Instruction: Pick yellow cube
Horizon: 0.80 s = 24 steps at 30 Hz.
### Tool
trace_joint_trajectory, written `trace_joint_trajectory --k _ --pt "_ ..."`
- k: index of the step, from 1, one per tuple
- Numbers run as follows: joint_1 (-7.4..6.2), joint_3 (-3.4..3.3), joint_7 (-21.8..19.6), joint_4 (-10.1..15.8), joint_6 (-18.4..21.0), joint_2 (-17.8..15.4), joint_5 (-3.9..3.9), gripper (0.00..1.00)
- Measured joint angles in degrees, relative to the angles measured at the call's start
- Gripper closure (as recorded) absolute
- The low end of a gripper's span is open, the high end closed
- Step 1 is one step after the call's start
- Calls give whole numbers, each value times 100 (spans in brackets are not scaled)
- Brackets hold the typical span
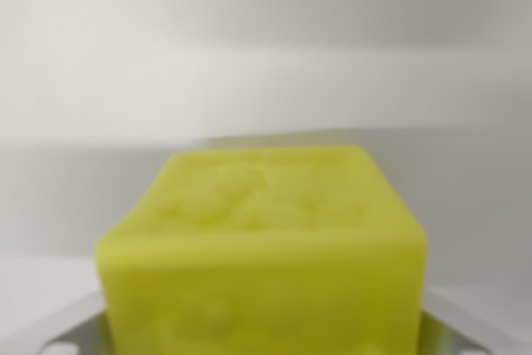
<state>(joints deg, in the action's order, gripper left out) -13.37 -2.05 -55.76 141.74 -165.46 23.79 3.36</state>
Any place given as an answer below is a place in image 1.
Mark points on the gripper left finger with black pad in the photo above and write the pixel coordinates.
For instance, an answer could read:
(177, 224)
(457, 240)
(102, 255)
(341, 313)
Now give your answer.
(79, 328)

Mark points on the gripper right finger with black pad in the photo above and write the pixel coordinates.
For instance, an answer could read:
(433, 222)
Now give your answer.
(449, 328)

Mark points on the yellow cube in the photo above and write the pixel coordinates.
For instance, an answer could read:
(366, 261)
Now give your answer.
(262, 263)

